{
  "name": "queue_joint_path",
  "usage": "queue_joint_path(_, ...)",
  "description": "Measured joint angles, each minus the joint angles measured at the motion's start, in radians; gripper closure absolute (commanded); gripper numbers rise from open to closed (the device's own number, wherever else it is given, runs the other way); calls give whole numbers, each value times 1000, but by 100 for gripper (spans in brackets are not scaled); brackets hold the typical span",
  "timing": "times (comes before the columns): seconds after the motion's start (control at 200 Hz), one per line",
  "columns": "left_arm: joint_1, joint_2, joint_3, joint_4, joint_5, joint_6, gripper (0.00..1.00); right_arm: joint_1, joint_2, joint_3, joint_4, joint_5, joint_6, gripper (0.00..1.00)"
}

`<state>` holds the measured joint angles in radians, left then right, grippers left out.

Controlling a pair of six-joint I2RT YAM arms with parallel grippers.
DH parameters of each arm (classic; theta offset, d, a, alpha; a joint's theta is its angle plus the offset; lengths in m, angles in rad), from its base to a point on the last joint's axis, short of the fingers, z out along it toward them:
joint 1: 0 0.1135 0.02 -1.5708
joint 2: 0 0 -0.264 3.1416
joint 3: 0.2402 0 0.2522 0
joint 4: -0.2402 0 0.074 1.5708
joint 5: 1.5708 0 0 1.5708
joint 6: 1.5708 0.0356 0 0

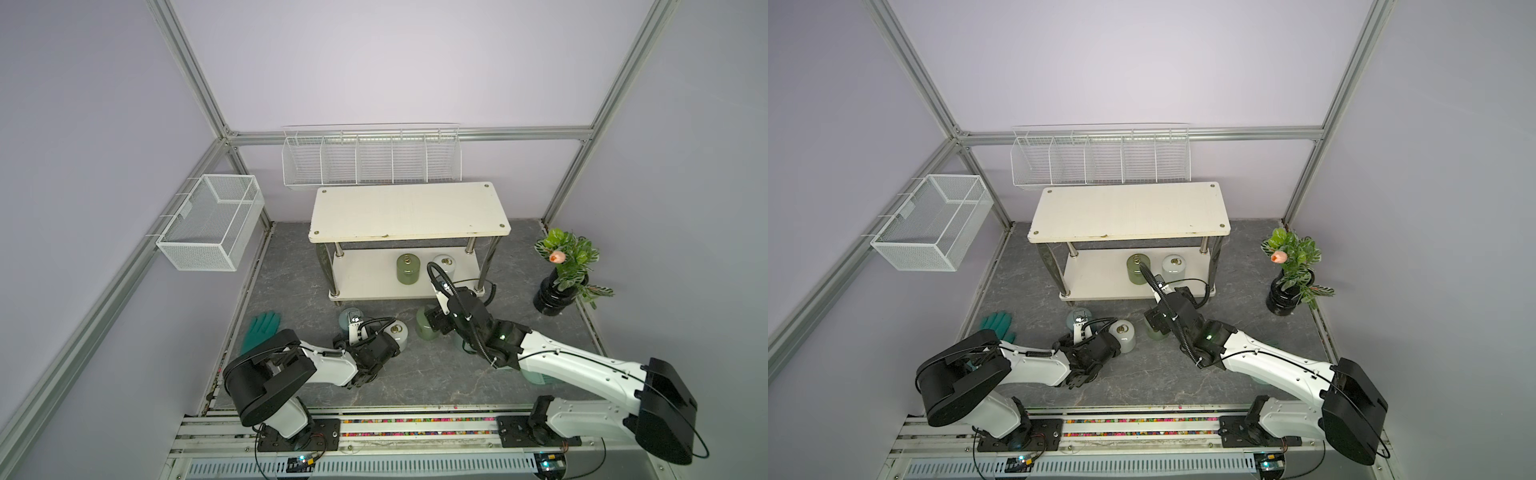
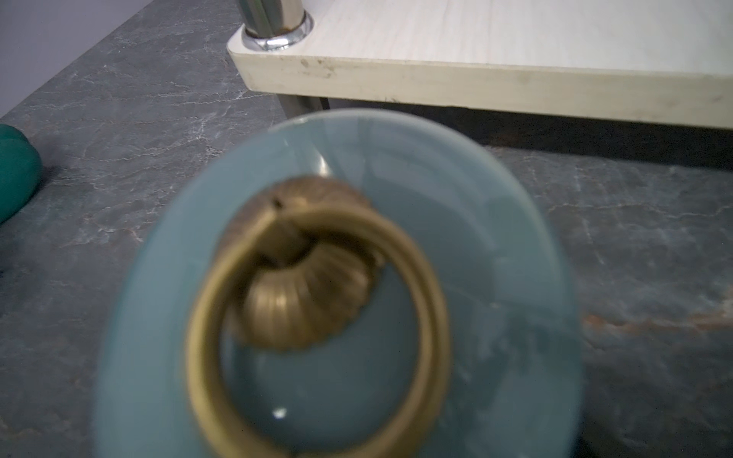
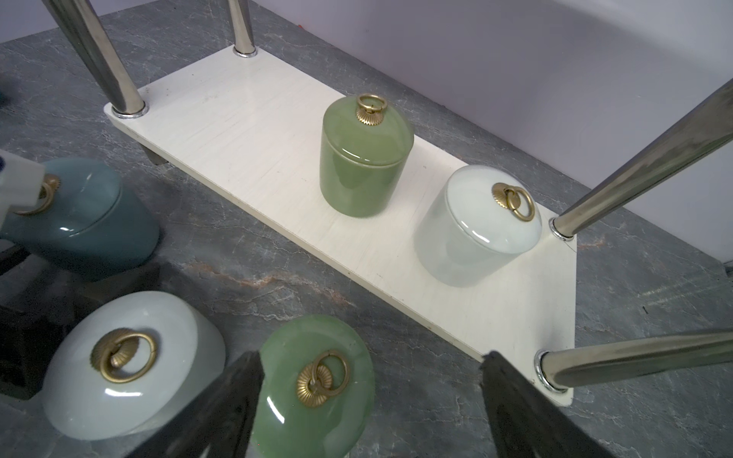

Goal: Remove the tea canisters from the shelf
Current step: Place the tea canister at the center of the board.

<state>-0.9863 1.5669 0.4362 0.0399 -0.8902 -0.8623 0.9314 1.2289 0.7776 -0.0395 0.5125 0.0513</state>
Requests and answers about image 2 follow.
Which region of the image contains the small blue tea canister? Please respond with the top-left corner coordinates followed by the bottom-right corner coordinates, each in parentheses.
top-left (94, 110), bottom-right (582, 457)

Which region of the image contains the white two-tier shelf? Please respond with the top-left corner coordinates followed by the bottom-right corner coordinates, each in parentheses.
top-left (227, 1), bottom-right (732, 129)

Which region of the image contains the green rubber glove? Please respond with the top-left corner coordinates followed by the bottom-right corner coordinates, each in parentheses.
top-left (0, 124), bottom-right (43, 223)

